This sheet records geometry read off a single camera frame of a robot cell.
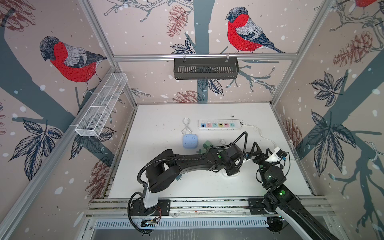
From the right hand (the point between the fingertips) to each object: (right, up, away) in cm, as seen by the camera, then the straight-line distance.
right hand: (258, 147), depth 77 cm
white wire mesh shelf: (-84, +13, -6) cm, 85 cm away
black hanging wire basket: (-27, +50, +26) cm, 63 cm away
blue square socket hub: (-37, 0, +19) cm, 42 cm away
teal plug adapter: (-43, -19, +6) cm, 48 cm away
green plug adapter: (-26, -2, +18) cm, 32 cm away
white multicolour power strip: (-17, +10, +26) cm, 33 cm away
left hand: (-11, -11, +1) cm, 15 cm away
